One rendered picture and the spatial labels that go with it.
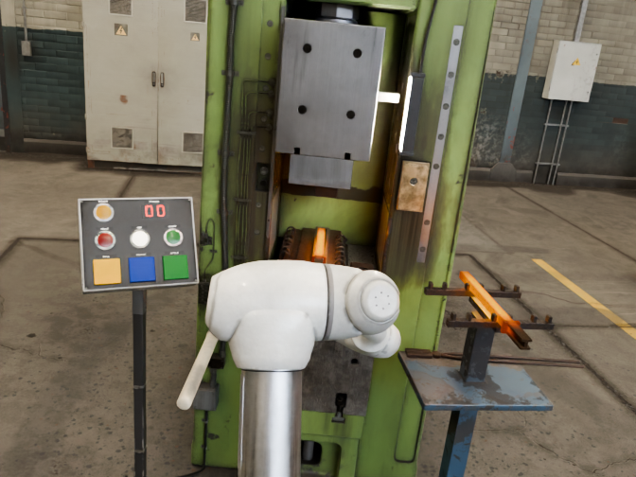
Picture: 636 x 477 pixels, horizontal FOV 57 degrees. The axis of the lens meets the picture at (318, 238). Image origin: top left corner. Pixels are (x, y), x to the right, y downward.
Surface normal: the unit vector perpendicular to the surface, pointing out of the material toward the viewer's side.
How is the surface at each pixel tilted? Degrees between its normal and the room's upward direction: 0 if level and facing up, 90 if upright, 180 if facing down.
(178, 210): 60
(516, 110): 90
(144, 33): 90
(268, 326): 68
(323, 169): 90
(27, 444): 0
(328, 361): 90
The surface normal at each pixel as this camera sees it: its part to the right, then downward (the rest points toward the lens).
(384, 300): 0.33, -0.14
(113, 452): 0.09, -0.94
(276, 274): 0.11, -0.67
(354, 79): -0.04, 0.33
